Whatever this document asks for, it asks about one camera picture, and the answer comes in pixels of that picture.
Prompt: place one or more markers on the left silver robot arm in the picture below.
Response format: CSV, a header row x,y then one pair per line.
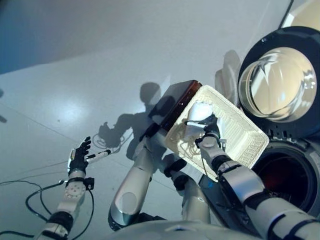
x,y
71,197

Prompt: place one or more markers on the grey front-load washing machine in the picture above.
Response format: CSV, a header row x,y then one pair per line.
x,y
295,160

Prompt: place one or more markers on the red cloth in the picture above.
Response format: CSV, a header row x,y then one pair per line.
x,y
272,181

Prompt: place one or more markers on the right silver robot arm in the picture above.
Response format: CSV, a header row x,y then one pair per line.
x,y
240,182

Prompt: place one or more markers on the blue washer sticker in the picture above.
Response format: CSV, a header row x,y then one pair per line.
x,y
209,185

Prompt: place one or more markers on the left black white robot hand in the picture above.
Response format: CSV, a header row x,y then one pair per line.
x,y
78,160

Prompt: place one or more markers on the white wicker laundry basket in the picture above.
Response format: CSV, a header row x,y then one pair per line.
x,y
240,135

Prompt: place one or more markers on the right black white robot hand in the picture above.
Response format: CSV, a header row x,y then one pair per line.
x,y
212,125

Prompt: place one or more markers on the white cloth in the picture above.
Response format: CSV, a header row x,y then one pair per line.
x,y
200,111

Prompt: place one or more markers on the left silver robot leg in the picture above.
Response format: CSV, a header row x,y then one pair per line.
x,y
132,190

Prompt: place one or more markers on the dark brown wooden stool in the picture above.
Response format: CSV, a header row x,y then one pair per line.
x,y
175,100

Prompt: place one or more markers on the white counter cabinet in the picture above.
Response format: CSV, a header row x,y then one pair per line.
x,y
305,12

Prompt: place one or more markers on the round glass washer door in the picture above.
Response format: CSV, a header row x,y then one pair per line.
x,y
275,82

